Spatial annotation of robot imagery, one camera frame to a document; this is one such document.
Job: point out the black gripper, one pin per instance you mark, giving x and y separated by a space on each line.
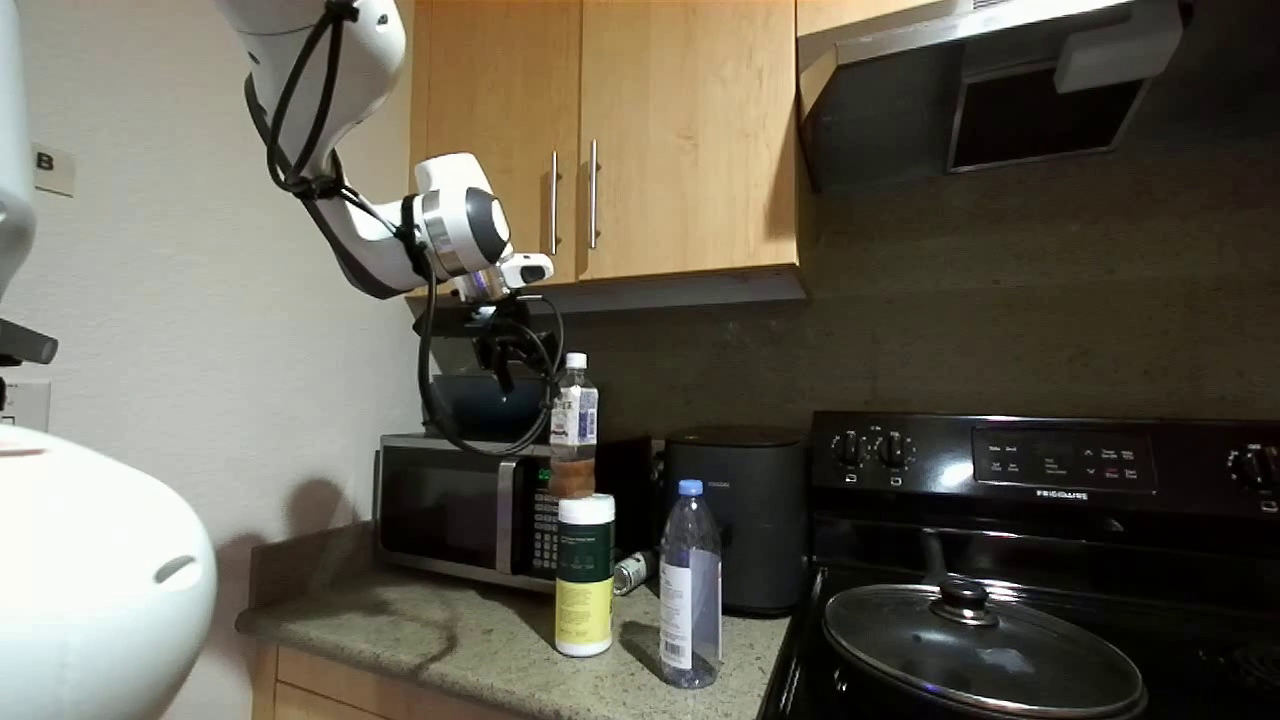
486 334

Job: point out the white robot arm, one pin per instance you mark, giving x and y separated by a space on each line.
374 240

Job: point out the stainless steel black microwave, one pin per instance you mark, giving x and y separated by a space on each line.
442 504

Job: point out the clear water bottle blue cap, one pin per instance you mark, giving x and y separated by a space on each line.
691 603

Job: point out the dark blue bowl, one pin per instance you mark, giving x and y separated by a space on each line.
460 404

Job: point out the small grey counter object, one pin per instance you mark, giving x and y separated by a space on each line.
629 569

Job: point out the white-lidded green yellow canister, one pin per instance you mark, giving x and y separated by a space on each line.
587 603

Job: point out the black box-shaped appliance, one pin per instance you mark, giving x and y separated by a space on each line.
746 523

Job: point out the wooden cabinet door wide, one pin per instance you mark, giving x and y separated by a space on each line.
494 83

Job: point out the wooden cabinet door narrow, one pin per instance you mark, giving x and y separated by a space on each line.
693 132

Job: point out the wooden base cabinet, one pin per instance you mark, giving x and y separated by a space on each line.
345 695

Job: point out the range hood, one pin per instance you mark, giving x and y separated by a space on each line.
985 83

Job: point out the black electric stove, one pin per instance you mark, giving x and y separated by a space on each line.
1065 535

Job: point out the glass pan lid with knob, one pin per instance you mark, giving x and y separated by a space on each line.
1015 666

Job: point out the black mounting bracket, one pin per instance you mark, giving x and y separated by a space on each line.
26 347

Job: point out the white wall switch plate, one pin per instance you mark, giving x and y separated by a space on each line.
53 165

